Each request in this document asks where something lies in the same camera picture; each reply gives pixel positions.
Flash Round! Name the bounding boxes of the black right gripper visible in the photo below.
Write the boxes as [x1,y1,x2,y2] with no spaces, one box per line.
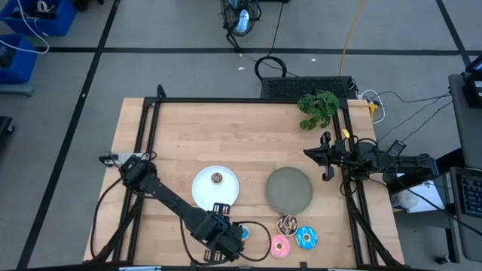
[303,130,349,181]

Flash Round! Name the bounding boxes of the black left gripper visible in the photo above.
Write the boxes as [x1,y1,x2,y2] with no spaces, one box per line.
[191,202,246,263]

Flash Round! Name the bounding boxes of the large pink frosted donut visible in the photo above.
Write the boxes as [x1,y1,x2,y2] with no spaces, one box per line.
[270,234,291,260]

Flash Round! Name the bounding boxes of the large chocolate drizzled donut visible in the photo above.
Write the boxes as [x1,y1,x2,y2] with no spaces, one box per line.
[276,214,299,237]

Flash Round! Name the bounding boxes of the large blue frosted donut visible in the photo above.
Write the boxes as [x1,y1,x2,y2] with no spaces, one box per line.
[294,225,319,251]

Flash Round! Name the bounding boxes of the green potted plant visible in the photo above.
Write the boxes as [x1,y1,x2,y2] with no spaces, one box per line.
[296,89,340,132]

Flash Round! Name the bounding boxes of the grey round plate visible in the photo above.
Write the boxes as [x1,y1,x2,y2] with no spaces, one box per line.
[265,166,314,216]

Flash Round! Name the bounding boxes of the white round plate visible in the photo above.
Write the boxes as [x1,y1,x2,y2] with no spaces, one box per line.
[191,165,240,212]

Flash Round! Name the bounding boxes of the black computer tower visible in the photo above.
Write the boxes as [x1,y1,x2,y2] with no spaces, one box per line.
[260,75,358,100]

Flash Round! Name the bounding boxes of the black power adapter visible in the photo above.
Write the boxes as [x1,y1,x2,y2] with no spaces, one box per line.
[386,139,407,157]

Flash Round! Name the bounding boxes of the white cup lid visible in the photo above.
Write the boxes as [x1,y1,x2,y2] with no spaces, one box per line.
[397,189,417,210]

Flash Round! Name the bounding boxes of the white paper sheet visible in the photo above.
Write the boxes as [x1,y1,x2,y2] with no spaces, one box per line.
[391,168,449,215]

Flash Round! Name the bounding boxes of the black diagonal beam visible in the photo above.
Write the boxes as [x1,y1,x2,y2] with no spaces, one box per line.
[436,148,465,172]

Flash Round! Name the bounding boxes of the grey power strip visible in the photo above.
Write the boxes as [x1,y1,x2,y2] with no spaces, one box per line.
[99,151,157,167]

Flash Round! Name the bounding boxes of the grey cart top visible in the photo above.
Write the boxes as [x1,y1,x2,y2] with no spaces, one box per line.
[447,73,482,170]

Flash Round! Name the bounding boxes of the black floor fan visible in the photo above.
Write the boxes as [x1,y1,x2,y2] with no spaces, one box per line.
[220,0,263,52]

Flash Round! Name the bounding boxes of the black keyboard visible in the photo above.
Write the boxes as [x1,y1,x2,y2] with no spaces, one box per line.
[459,173,482,219]

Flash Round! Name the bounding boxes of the grey side table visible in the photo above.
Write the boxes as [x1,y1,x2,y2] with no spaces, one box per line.
[448,165,482,264]

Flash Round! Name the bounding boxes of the black device box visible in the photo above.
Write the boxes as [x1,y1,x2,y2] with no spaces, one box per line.
[462,71,482,110]

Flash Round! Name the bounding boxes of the blue lit screen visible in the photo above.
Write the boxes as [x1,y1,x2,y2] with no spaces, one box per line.
[465,55,482,73]

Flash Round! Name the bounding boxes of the grey bin stand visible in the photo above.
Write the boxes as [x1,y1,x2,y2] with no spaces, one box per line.
[0,83,35,97]

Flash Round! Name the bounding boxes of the blue plastic bin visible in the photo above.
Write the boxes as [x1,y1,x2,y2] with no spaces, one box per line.
[0,0,78,38]
[0,33,38,84]

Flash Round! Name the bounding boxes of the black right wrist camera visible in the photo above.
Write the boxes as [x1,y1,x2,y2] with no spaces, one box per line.
[331,140,348,158]

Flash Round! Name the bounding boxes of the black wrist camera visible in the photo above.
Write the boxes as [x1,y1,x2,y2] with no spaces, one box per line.
[201,216,230,242]
[331,140,348,158]

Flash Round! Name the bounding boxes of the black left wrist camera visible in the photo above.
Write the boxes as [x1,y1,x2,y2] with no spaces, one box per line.
[201,216,230,242]

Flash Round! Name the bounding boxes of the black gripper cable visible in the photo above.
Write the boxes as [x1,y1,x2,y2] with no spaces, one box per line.
[178,220,273,266]

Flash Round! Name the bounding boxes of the white looped cable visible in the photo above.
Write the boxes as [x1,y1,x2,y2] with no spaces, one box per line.
[359,89,387,125]

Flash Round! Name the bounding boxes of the black aluminium table frame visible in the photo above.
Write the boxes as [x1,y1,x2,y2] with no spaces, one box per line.
[83,84,406,270]

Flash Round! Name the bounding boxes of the black coiled cable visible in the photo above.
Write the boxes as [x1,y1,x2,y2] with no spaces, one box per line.
[254,0,288,81]

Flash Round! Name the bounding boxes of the yellow hanging cable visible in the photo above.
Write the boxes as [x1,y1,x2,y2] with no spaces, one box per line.
[337,0,366,77]

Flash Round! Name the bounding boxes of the white cable in bins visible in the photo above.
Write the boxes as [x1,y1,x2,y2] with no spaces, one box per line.
[0,0,50,54]

